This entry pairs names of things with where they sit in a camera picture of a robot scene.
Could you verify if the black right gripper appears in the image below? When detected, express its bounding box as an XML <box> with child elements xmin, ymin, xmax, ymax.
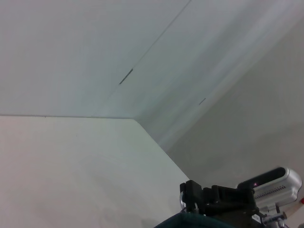
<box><xmin>179</xmin><ymin>180</ymin><xmax>266</xmax><ymax>225</ymax></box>

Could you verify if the dark teal fabric lunch bag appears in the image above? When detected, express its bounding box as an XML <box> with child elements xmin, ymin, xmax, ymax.
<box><xmin>154</xmin><ymin>191</ymin><xmax>236</xmax><ymax>228</ymax></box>

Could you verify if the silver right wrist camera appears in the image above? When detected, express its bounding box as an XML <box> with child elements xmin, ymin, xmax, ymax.
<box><xmin>236</xmin><ymin>167</ymin><xmax>303</xmax><ymax>212</ymax></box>

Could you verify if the right arm cable with connectors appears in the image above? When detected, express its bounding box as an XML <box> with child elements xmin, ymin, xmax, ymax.
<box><xmin>260</xmin><ymin>209</ymin><xmax>288</xmax><ymax>228</ymax></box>

